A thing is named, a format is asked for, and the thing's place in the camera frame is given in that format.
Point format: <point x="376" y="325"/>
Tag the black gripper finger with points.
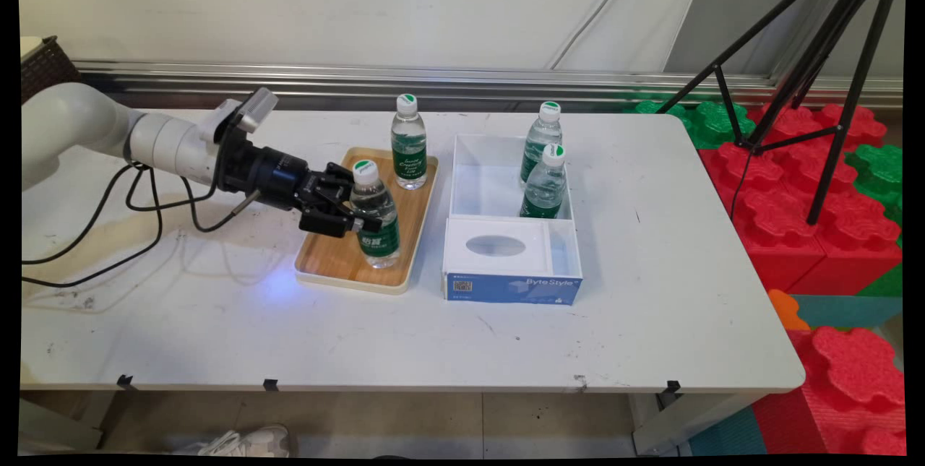
<point x="329" y="217"/>
<point x="337" y="178"/>

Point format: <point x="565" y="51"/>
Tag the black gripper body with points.
<point x="274" y="177"/>

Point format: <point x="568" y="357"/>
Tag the clear green-label water bottle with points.
<point x="376" y="235"/>
<point x="542" y="134"/>
<point x="409" y="152"/>
<point x="543" y="190"/>

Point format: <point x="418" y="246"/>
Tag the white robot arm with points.
<point x="79" y="123"/>

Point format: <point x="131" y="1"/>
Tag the wooden tray with cream rim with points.
<point x="332" y="260"/>

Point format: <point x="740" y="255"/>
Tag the white acrylic organizer box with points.
<point x="484" y="184"/>

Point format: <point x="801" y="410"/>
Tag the blue and white tissue box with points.
<point x="498" y="264"/>

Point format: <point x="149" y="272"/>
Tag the black tape strip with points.
<point x="672" y="386"/>
<point x="126" y="381"/>
<point x="270" y="384"/>

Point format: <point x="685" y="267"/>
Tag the white sneaker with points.
<point x="253" y="443"/>

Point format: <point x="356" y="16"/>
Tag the dark wicker basket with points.
<point x="47" y="65"/>

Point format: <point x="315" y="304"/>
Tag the white table leg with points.
<point x="61" y="426"/>
<point x="679" y="423"/>

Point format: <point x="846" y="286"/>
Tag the green foam block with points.
<point x="712" y="123"/>
<point x="878" y="170"/>

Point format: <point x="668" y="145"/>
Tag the red foam block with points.
<point x="853" y="372"/>
<point x="780" y="213"/>

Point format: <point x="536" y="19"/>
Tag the orange foam piece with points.
<point x="786" y="311"/>

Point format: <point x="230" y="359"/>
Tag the black tripod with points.
<point x="845" y="90"/>

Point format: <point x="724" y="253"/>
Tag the teal foam mat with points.
<point x="845" y="311"/>

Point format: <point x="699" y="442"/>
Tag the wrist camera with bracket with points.
<point x="256" y="108"/>

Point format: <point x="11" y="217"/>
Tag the silver metal wall rail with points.
<point x="506" y="83"/>

